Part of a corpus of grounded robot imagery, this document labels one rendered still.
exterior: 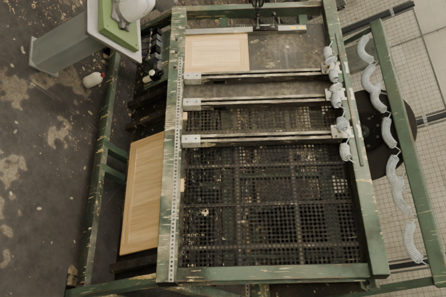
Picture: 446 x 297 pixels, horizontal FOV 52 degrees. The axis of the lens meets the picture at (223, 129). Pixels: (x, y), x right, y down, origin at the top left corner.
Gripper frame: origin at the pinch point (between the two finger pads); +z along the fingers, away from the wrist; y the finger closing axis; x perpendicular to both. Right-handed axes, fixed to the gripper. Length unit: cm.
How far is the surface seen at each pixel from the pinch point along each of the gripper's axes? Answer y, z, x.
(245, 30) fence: 9.8, 11.3, 9.6
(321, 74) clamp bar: -43, 8, 58
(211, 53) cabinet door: 36.6, 13.8, 30.0
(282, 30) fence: -19.3, 11.8, 11.3
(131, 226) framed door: 97, 56, 152
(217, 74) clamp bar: 32, 9, 54
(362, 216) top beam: -53, 6, 167
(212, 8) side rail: 35.2, 10.4, -14.7
